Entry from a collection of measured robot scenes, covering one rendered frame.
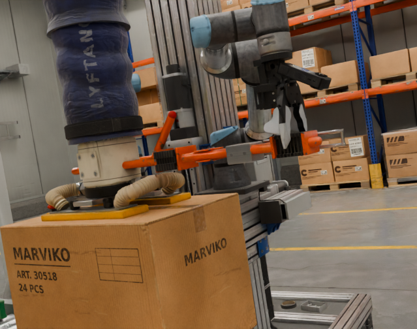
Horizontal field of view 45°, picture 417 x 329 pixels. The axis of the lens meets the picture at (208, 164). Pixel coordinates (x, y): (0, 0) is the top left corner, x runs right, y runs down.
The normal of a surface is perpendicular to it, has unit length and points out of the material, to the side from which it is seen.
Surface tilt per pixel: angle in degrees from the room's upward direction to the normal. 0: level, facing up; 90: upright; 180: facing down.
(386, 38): 90
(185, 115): 90
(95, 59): 70
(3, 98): 90
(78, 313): 89
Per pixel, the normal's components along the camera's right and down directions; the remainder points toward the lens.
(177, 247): 0.81, -0.09
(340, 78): -0.43, 0.14
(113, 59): 0.54, -0.38
